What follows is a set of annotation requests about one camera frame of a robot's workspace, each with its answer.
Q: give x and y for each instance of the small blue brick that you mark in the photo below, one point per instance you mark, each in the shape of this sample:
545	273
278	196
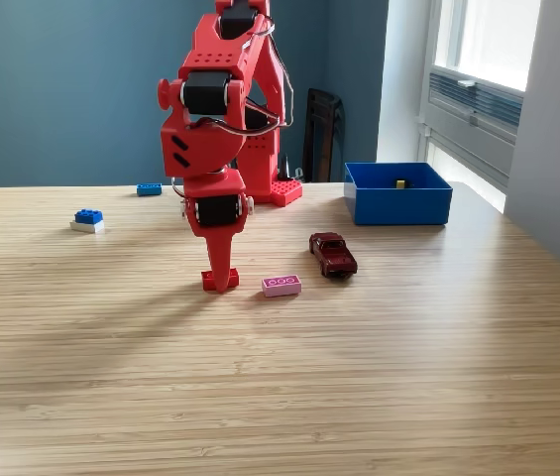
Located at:
149	190

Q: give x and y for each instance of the black chair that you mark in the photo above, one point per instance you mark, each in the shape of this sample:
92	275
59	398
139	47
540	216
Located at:
324	139

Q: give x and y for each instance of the dark red toy car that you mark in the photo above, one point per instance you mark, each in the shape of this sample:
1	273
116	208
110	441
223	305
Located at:
336	258

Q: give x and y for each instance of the blue and white brick stack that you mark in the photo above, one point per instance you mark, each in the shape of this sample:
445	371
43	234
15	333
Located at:
87	220

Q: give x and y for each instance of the flat pink brick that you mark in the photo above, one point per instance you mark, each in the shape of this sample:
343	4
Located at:
282	286

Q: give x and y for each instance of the blue plastic bin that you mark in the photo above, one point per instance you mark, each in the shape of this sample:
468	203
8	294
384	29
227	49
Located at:
398	208

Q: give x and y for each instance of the yellow toy digger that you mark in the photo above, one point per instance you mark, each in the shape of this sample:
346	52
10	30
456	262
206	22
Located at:
400	184

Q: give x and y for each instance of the red brick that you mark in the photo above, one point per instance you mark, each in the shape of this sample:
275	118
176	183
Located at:
233	280

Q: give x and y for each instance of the white window frame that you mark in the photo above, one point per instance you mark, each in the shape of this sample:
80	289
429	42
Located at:
445	35

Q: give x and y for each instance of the grey window vent panel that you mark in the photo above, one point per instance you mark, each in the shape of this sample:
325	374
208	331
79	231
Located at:
478	129

